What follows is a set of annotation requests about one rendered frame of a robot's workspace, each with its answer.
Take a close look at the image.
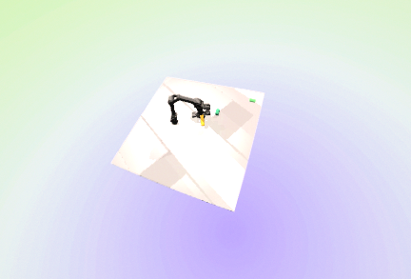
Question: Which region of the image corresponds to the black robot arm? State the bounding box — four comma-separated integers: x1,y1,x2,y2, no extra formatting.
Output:
167,94,210,125

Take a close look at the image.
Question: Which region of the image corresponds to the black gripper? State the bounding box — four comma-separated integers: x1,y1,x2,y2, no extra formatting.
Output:
191,110,210,119

